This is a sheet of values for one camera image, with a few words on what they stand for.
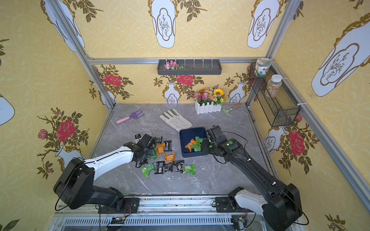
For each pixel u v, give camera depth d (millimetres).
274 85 717
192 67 923
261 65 841
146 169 857
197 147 923
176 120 1098
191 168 857
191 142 966
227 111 1161
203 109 1124
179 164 873
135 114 1159
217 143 595
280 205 377
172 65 878
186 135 1005
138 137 809
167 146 949
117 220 727
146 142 702
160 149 927
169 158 899
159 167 857
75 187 424
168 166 857
